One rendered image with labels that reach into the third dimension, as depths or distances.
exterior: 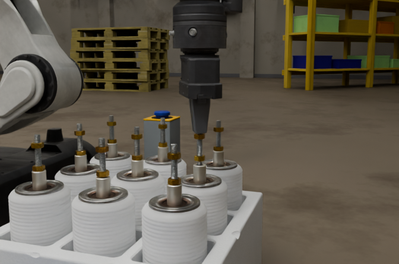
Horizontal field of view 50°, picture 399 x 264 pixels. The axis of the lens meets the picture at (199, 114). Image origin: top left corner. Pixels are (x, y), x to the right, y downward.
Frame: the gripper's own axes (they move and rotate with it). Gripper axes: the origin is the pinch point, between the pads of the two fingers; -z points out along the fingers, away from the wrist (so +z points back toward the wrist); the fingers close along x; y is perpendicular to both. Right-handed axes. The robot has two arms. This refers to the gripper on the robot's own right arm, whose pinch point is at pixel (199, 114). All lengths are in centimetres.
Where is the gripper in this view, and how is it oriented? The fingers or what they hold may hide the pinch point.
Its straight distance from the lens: 72.6
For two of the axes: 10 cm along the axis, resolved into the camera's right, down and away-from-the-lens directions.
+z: 0.0, -9.9, -1.3
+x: -2.1, -1.3, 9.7
